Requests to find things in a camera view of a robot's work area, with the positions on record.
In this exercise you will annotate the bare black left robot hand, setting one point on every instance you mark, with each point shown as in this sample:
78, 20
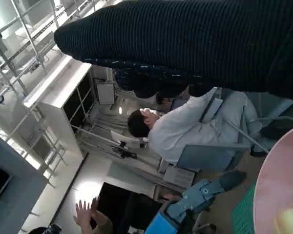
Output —
193, 197

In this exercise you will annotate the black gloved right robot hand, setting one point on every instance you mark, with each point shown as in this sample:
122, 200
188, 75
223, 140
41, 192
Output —
185, 36

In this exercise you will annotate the pink bowl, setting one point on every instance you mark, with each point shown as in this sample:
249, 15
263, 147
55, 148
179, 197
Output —
278, 182

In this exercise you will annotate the long grilled toy bread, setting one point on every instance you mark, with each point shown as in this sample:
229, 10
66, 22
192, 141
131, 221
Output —
290, 221

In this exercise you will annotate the white box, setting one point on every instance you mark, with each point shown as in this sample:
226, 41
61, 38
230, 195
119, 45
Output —
178, 176

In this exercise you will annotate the grey chair with metal legs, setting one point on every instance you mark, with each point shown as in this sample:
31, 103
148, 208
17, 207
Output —
205, 156

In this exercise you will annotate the green cutting mat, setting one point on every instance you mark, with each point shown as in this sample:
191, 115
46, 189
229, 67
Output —
244, 212

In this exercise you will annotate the person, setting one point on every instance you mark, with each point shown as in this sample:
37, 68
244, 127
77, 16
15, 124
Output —
85, 214
180, 126

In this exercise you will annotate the white chair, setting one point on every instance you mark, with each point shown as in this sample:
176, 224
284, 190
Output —
127, 140

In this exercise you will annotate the white framed board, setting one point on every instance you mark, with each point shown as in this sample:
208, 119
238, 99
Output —
105, 93

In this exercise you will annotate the white open shelf unit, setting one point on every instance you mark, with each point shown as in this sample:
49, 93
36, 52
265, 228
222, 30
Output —
56, 80

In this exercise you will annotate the metal pipe frame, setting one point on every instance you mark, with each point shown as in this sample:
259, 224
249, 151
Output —
37, 59

